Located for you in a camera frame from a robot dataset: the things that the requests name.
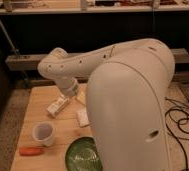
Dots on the grey metal pole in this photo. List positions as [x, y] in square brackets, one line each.
[16, 53]

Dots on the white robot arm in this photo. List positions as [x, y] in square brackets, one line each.
[125, 95]

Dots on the wooden shelf rack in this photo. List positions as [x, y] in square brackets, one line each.
[81, 32]

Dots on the white sponge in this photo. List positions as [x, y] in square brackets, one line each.
[82, 118]

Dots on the small white carton box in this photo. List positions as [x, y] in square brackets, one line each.
[58, 105]

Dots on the white plastic cup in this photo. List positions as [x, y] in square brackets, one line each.
[44, 133]

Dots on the green ceramic bowl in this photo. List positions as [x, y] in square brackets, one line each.
[82, 155]

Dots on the orange carrot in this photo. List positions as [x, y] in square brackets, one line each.
[30, 151]

